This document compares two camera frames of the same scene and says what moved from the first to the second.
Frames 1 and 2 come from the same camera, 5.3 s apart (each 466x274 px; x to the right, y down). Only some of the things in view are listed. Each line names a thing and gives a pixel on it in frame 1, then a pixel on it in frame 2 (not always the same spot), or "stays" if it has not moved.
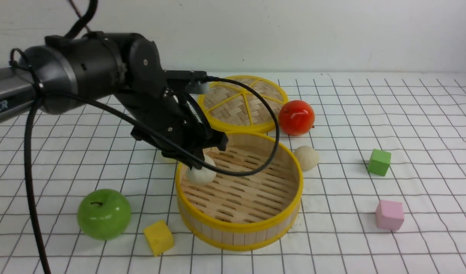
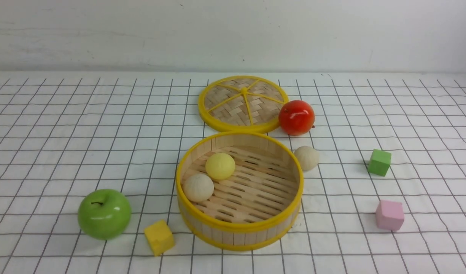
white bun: [203, 177] -> [198, 187]
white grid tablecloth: [394, 191] stays
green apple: [104, 214] stays
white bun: [307, 157] stays
